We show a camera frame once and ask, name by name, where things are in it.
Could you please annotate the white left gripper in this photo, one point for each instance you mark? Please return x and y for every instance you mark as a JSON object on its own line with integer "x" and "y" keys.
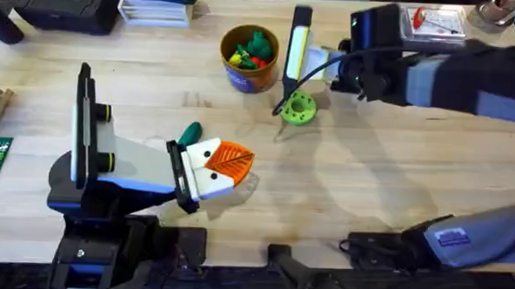
{"x": 139, "y": 165}

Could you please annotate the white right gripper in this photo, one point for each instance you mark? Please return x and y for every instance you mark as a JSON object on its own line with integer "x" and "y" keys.
{"x": 382, "y": 76}

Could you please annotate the clear box with red tool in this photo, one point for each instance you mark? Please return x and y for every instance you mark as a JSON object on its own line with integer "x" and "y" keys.
{"x": 437, "y": 22}

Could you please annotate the right wrist black upright plate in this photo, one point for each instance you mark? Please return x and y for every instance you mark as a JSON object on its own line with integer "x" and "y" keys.
{"x": 297, "y": 50}

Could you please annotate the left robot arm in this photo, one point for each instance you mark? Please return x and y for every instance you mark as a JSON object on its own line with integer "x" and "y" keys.
{"x": 96, "y": 250}

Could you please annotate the black hard case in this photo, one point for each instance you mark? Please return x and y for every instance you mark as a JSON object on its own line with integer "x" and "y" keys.
{"x": 67, "y": 3}

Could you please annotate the wrist black upright plate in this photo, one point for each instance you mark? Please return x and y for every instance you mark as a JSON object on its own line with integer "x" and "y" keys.
{"x": 85, "y": 124}
{"x": 297, "y": 50}

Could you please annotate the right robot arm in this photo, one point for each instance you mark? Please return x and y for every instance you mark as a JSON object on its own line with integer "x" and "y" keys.
{"x": 475, "y": 241}

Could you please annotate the grey tape roll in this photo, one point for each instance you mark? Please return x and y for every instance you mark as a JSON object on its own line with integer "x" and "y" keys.
{"x": 491, "y": 15}

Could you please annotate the orange tub with toys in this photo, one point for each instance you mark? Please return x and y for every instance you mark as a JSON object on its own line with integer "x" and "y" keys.
{"x": 249, "y": 74}

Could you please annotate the left wrist black upright plate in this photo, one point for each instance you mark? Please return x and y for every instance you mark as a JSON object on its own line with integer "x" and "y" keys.
{"x": 85, "y": 124}

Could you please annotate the dark green toy vegetable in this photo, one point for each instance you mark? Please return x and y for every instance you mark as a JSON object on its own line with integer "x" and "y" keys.
{"x": 191, "y": 134}

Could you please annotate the green disc with holes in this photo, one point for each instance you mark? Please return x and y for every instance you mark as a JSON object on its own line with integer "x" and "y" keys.
{"x": 307, "y": 114}

